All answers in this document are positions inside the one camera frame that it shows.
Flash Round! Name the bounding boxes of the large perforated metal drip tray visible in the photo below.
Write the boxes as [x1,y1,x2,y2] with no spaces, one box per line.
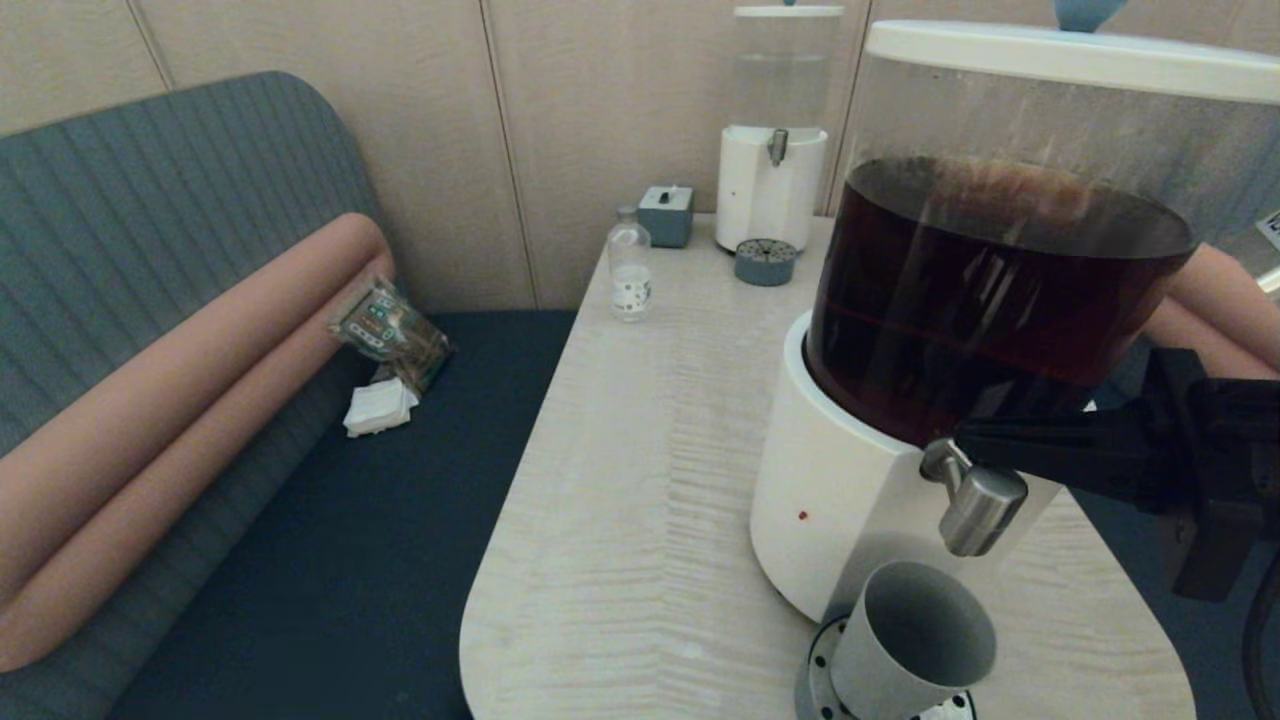
[795,614,976,720]

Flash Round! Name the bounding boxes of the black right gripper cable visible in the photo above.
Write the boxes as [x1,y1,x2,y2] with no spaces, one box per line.
[1240,548,1280,720]

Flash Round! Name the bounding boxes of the clear plastic bottle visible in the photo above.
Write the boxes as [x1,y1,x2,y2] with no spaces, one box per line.
[607,205,654,323]

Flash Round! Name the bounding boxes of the grey ribbed sofa backrest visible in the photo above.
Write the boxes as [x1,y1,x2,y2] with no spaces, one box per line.
[0,70,386,720]
[1100,130,1280,401]

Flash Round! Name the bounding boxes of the large white dispenser lid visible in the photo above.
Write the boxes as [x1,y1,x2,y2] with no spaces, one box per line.
[862,0,1280,104]

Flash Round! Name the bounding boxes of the pink bolster cushion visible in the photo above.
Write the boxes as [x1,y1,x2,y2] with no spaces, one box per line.
[0,252,398,674]
[1165,243,1280,376]
[1140,298,1256,381]
[0,212,391,606]

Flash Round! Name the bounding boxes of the small white dispenser lid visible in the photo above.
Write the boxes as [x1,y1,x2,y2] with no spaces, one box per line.
[733,0,844,19]

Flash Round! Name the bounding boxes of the small grey box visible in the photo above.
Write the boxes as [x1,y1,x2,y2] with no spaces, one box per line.
[637,184,695,249]

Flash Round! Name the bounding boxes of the large dark-tea drink dispenser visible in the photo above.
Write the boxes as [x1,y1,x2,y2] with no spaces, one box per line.
[748,48,1280,626]

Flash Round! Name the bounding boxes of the small clear water dispenser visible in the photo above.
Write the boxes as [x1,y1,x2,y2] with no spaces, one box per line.
[715,14,841,254]

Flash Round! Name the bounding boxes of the dark blue seat cushion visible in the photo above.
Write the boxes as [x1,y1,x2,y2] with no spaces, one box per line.
[1075,490,1280,720]
[105,310,581,720]

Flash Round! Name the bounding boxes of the white paper napkins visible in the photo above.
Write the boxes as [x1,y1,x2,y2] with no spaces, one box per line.
[343,377,421,438]

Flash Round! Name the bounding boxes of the green snack package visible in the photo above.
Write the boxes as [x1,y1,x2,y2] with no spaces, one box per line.
[329,276,456,395]

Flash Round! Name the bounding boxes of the large silver dispenser tap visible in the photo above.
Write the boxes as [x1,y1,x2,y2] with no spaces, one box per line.
[920,438,1031,558]

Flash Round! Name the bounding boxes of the grey plastic cup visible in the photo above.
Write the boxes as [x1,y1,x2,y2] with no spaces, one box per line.
[830,560,998,720]

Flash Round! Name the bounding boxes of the small grey drip tray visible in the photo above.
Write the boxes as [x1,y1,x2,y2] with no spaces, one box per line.
[733,238,798,287]

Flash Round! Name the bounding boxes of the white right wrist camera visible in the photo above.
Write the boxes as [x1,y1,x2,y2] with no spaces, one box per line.
[1255,208,1280,297]

